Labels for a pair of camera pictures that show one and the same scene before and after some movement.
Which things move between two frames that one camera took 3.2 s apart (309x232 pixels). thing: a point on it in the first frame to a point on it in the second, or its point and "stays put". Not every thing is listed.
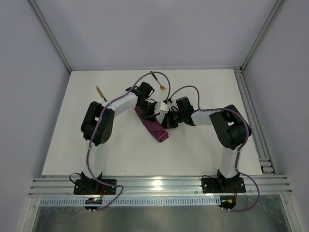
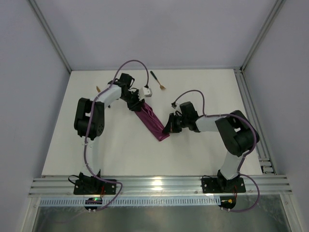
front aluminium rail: [63, 186] stays put
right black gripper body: [169, 120] to [172, 123]
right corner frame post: [277, 7] stays put
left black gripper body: [149, 111] to [135, 105]
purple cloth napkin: [154, 126] stays put
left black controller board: [93, 200] stays put
